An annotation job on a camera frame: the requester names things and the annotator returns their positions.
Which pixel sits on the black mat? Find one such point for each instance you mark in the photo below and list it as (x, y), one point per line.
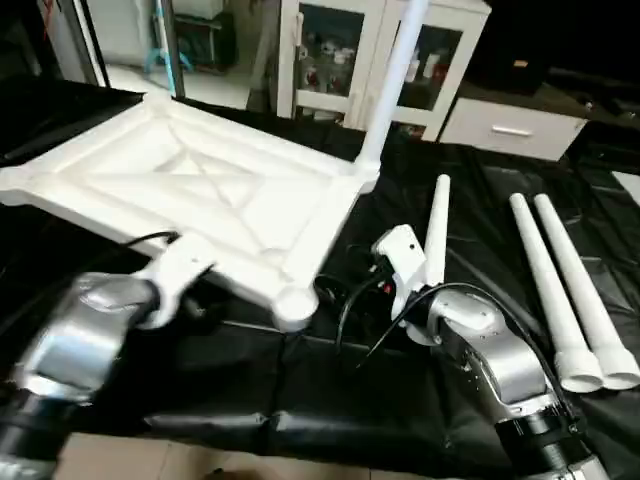
(300, 390)

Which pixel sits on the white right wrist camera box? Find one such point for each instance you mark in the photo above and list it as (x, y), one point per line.
(402, 262)

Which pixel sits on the white drawer unit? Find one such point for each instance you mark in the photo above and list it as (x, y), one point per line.
(510, 130)

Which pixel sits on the white glass door cabinet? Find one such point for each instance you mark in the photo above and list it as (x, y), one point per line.
(330, 60)

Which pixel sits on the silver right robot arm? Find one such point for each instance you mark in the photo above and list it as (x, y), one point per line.
(495, 360)

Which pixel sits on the grey metal pole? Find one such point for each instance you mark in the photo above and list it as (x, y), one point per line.
(172, 45)

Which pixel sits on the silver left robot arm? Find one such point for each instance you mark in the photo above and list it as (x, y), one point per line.
(75, 340)

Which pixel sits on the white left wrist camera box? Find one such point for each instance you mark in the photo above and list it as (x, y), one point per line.
(180, 270)

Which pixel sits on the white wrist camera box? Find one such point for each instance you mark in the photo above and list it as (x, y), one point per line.
(180, 270)
(402, 262)

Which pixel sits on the white plastic table leg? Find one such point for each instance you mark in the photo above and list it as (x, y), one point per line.
(548, 290)
(438, 230)
(590, 300)
(392, 80)

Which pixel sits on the white plastic table top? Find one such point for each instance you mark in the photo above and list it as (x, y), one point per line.
(200, 190)

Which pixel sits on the black speaker box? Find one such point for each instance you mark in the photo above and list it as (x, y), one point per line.
(520, 70)

